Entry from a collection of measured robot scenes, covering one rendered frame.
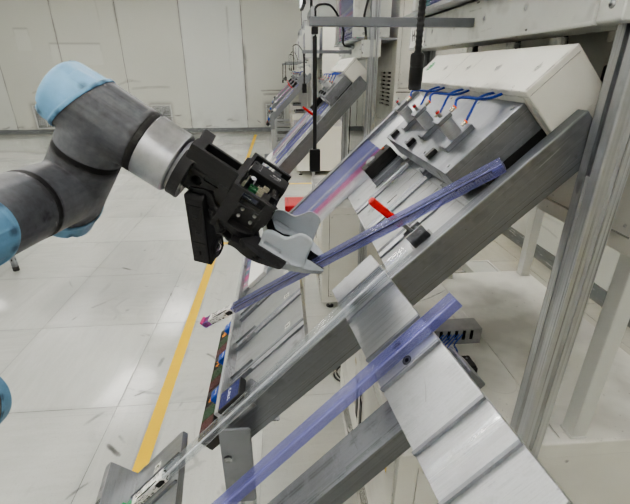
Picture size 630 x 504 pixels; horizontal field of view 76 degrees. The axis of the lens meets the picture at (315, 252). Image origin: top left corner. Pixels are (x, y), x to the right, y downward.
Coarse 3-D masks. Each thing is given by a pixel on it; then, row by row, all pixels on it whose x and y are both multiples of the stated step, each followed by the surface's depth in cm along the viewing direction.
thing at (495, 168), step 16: (496, 160) 39; (464, 176) 41; (480, 176) 39; (496, 176) 39; (448, 192) 41; (464, 192) 41; (416, 208) 44; (432, 208) 43; (384, 224) 46; (400, 224) 45; (352, 240) 49; (368, 240) 48; (320, 256) 52; (336, 256) 50; (288, 272) 56; (272, 288) 57; (240, 304) 61
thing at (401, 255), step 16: (400, 256) 46; (384, 272) 47; (368, 288) 47; (352, 304) 48; (336, 320) 48; (320, 336) 48; (288, 352) 50; (304, 352) 49; (272, 368) 50; (288, 368) 49; (256, 384) 50; (272, 384) 50; (240, 400) 51; (224, 416) 51; (208, 432) 51; (192, 448) 51; (176, 464) 52
